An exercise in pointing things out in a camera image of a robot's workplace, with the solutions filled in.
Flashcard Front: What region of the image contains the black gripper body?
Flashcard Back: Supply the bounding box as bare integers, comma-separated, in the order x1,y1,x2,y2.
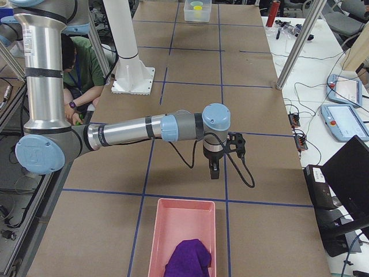
203,148,224,172

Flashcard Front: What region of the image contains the purple cloth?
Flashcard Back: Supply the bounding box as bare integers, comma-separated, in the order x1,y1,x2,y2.
164,239,212,276

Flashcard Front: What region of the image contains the mint green bowl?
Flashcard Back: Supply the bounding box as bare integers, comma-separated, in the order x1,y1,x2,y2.
190,1,204,7

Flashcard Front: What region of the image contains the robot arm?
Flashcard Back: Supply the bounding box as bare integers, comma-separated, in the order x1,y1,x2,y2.
11,1,231,179

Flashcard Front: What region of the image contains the black power box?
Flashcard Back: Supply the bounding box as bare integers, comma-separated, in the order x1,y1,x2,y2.
303,164,337,210

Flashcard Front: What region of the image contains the pink plastic bin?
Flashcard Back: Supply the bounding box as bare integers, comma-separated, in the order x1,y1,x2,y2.
148,199,217,276

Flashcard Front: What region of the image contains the near teach pendant tablet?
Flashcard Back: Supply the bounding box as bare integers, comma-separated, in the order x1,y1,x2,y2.
320,104,368,142

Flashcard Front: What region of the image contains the teach pendant tablet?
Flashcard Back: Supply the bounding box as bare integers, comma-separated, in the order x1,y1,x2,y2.
326,74,363,107
320,104,368,142

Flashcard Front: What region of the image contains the far teach pendant tablet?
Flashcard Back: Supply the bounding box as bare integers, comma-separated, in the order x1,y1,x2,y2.
326,74,363,107

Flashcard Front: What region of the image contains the clear plastic bin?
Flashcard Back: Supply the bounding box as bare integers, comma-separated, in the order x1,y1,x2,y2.
183,0,212,23

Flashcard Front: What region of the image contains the clear plastic bag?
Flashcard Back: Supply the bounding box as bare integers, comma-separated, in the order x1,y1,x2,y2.
274,20,303,40

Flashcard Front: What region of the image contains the person in green shirt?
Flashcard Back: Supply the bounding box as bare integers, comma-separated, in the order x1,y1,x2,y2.
61,33,106,125

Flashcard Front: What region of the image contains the red cylinder bottle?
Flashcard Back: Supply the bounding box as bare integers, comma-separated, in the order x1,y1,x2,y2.
266,0,280,28

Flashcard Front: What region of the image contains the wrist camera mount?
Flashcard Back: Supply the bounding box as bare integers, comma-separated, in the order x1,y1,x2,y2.
226,133,246,159

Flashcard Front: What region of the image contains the black cable hub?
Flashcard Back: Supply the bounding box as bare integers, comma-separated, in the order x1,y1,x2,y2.
288,113,300,129
293,132,308,152

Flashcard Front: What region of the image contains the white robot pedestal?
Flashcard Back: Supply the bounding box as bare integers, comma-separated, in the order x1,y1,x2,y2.
103,0,155,95

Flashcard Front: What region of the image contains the aluminium frame post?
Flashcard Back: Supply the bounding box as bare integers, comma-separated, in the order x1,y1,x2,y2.
276,0,326,90

